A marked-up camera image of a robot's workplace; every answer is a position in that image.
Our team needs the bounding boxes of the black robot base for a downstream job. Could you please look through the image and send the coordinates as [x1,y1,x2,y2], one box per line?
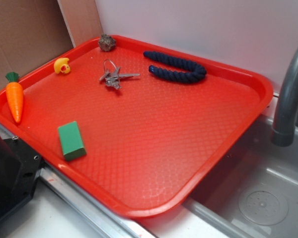
[0,136,43,222]

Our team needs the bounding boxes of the orange toy carrot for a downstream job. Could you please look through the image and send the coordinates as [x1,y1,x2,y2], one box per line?
[5,72,24,124]

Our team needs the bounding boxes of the red plastic tray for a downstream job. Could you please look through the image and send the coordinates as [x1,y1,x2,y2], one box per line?
[0,36,273,218]

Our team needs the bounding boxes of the silver key bunch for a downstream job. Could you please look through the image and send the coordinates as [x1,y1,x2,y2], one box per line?
[99,59,140,90]

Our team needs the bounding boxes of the green wooden block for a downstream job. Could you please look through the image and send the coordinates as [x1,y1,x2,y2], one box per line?
[58,121,87,161]

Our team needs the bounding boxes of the grey brown rock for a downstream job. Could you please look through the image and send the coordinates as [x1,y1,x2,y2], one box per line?
[98,34,116,52]

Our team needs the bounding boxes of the yellow rubber duck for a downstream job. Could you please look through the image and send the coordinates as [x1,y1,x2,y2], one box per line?
[54,58,71,74]

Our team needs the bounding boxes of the grey toy sink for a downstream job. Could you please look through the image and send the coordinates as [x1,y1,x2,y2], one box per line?
[139,94,298,238]

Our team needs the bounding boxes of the grey faucet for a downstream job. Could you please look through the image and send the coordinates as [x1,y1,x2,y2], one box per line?
[271,49,298,147]

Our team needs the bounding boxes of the brown cardboard panel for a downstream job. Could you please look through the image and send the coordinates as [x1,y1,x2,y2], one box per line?
[0,0,102,90]

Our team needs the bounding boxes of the navy blue rope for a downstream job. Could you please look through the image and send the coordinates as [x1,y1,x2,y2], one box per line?
[143,51,207,84]

